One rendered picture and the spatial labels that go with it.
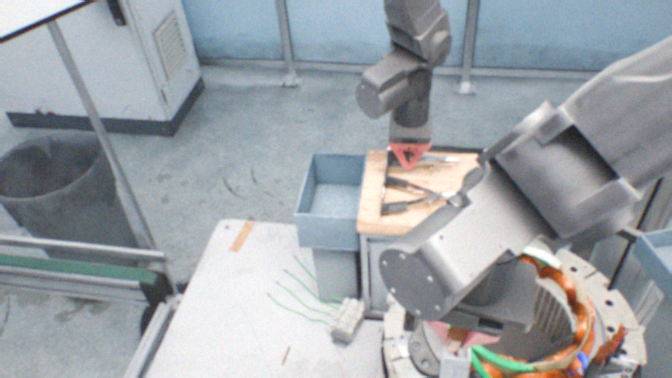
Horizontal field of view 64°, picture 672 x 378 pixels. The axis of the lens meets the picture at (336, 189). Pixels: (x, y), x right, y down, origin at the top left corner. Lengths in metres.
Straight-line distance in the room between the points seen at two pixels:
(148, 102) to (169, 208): 0.61
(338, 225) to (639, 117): 0.66
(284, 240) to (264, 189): 1.32
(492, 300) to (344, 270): 0.61
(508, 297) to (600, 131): 0.19
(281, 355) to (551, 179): 0.82
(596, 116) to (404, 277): 0.15
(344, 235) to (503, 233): 0.60
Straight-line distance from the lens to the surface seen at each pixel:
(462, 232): 0.34
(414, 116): 0.86
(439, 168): 0.99
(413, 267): 0.35
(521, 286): 0.49
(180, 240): 2.45
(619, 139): 0.33
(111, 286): 1.37
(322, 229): 0.93
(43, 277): 1.47
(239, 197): 2.56
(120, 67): 2.89
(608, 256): 1.23
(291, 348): 1.10
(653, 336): 1.02
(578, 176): 0.34
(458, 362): 0.61
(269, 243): 1.27
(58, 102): 3.25
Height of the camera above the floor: 1.71
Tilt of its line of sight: 43 degrees down
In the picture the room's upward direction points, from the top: 6 degrees counter-clockwise
